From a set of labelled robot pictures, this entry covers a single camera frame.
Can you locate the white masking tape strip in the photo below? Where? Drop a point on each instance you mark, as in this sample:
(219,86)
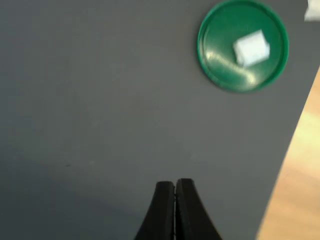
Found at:
(312,11)

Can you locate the round green lid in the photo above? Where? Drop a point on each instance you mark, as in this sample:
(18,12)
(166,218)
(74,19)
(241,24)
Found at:
(220,62)

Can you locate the small white plastic terminal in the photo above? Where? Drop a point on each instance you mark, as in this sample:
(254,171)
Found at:
(251,47)

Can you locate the dark grey mat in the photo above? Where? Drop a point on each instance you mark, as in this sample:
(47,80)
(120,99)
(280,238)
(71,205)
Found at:
(100,100)

